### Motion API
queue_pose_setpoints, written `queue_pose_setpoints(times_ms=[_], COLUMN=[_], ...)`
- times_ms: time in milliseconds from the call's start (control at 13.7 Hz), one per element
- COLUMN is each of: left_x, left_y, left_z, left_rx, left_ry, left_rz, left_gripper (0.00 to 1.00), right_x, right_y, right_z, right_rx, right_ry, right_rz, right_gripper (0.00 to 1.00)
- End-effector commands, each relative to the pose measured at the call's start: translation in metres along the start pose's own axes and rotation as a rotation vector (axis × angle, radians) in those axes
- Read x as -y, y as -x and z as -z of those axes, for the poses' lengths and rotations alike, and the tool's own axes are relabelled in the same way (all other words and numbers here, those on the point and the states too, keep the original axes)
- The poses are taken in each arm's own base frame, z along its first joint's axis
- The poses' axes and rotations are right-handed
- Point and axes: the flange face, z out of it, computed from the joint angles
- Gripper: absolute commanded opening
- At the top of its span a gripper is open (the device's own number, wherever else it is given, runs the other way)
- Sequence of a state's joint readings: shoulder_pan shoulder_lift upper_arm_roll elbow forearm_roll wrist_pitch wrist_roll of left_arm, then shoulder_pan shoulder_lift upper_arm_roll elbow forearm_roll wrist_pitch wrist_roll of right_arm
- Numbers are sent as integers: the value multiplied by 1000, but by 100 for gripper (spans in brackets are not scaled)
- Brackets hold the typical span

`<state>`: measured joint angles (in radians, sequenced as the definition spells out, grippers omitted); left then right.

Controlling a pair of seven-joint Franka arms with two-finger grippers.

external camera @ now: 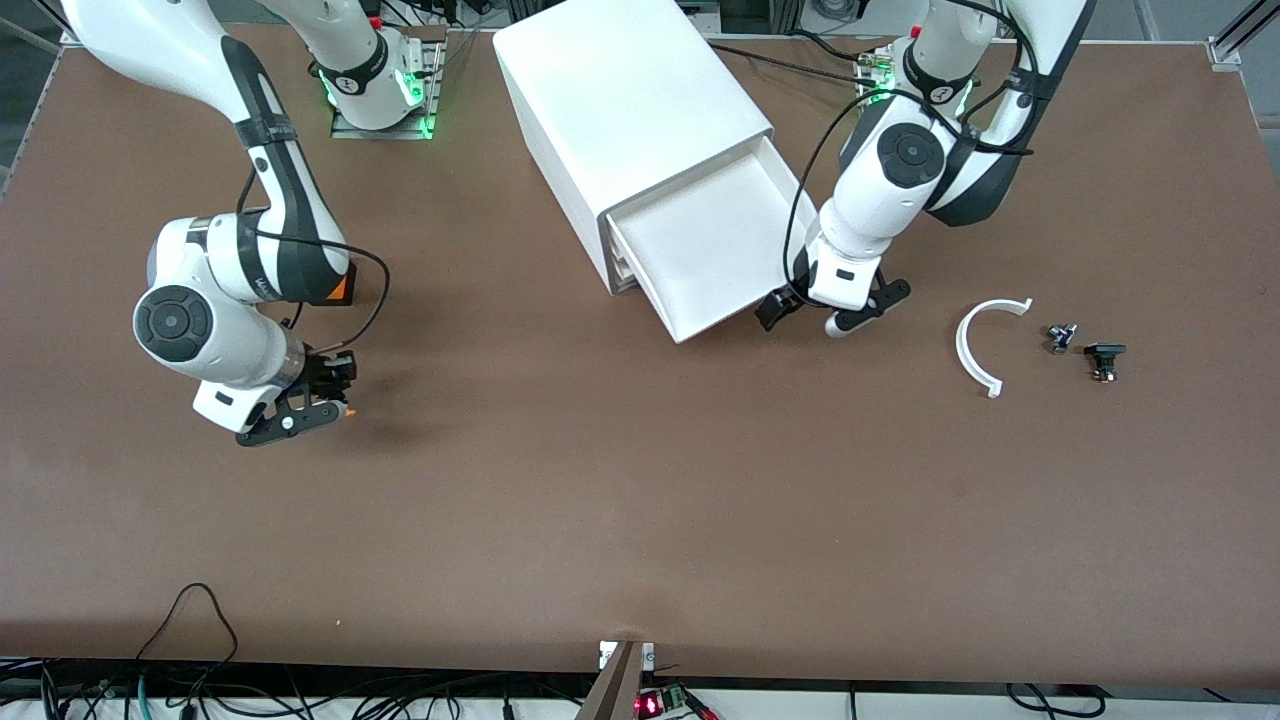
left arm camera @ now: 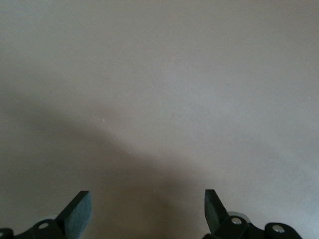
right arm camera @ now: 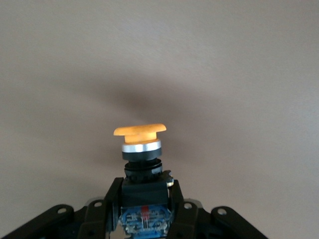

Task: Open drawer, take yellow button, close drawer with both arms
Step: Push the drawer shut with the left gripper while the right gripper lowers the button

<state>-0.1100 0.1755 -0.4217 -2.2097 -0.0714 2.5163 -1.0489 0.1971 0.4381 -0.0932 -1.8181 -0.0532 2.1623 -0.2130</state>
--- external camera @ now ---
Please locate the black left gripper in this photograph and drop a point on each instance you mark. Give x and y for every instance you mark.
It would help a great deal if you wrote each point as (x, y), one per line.
(779, 304)

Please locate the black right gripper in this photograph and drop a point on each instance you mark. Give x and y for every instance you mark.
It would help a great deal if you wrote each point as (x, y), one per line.
(325, 375)

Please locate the white cabinet drawer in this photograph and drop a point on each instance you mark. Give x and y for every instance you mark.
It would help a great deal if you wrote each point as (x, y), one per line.
(700, 250)
(628, 286)
(622, 262)

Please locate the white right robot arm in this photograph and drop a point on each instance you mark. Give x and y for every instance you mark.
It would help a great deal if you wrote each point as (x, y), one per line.
(190, 320)

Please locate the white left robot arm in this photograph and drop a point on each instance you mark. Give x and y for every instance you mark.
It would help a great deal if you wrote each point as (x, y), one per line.
(900, 160)

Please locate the white drawer cabinet housing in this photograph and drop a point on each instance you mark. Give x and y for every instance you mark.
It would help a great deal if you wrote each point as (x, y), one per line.
(620, 90)

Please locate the orange box with hole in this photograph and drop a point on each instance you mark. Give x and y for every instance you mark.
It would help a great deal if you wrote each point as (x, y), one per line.
(342, 290)

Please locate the white curved plastic arc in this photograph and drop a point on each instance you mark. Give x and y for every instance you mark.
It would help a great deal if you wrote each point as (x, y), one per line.
(962, 350)

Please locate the small black silver contact part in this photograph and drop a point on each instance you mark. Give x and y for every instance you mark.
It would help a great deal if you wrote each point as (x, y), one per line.
(1060, 338)

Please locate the black clip component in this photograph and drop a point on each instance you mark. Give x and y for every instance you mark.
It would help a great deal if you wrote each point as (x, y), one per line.
(1104, 352)

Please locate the circuit board with red light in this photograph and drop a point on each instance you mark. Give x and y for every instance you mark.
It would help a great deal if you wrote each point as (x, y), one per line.
(652, 705)

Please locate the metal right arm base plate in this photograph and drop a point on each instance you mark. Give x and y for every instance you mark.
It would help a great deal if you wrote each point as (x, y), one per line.
(436, 70)

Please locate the grey camera mounting post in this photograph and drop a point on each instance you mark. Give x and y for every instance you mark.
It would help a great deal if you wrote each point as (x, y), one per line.
(615, 690)

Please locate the aluminium frame profile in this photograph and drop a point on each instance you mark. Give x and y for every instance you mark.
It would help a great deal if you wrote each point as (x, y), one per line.
(62, 25)
(1225, 50)

